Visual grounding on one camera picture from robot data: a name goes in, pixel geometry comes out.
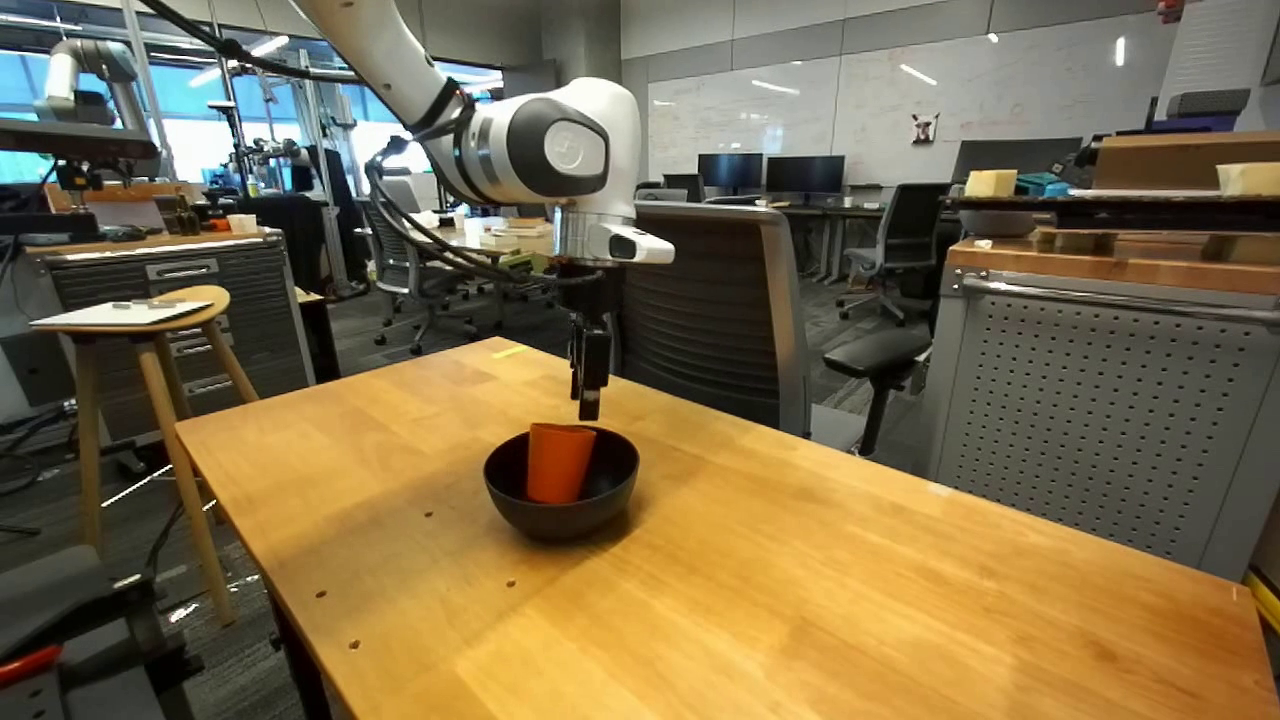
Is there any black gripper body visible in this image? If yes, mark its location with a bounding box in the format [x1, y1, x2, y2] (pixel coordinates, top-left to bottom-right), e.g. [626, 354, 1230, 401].
[555, 263, 615, 392]

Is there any orange plastic cup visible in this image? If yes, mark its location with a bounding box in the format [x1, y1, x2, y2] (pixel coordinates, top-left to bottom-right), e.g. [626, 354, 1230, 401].
[529, 425, 597, 504]

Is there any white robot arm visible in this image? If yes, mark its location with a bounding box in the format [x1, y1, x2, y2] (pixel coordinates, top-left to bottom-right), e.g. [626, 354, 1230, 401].
[297, 0, 676, 421]

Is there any black bowl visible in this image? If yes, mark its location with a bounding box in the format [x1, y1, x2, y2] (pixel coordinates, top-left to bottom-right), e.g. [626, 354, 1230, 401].
[483, 425, 638, 540]

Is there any grey office chair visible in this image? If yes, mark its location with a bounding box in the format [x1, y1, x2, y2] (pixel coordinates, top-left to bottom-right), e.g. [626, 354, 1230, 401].
[620, 201, 810, 438]

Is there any computer monitor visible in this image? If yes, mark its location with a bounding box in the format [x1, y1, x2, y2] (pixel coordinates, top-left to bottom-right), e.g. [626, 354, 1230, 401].
[695, 151, 765, 201]
[767, 157, 845, 201]

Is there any grey drawer cabinet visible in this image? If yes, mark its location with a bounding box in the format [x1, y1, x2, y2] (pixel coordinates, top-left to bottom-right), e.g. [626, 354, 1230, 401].
[37, 232, 316, 414]

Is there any black office chair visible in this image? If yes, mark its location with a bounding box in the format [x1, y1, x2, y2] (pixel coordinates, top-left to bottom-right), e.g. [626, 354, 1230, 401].
[823, 185, 948, 457]

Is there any wooden stool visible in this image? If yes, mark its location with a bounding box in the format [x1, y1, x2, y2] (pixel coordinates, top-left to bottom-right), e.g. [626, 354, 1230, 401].
[27, 282, 265, 628]

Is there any grey perforated cabinet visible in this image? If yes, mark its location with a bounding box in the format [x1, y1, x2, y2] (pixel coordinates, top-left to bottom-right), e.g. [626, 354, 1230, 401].
[926, 239, 1280, 582]

